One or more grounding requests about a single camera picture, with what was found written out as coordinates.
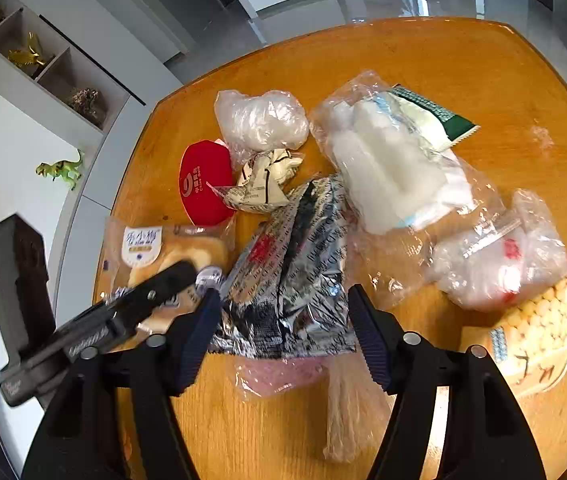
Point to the silver foil bag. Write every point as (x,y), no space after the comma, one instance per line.
(293,280)

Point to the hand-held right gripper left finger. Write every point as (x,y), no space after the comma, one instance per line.
(198,340)

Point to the bread packet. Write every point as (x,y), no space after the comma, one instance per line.
(163,250)

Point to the clear bag of white bottles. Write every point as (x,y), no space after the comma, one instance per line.
(388,170)

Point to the green packet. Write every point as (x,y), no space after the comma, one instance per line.
(456,127)

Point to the white low cabinet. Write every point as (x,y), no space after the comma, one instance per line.
(3,160)

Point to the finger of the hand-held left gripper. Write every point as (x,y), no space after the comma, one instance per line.
(163,287)

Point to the gold figurine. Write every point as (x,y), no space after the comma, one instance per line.
(28,52)

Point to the wooden table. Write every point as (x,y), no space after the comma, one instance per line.
(513,85)

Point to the brown rock ornament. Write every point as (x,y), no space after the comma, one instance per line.
(84,101)

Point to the pink clear plastic bag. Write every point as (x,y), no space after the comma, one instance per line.
(348,420)

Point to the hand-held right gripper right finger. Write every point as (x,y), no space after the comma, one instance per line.
(371,340)

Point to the red round cap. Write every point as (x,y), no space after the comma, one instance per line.
(203,180)

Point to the clear bag with red print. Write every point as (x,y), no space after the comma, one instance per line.
(493,260)

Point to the paper wrapper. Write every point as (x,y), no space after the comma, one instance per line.
(258,185)

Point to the green toy dinosaur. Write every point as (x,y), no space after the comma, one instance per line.
(60,170)

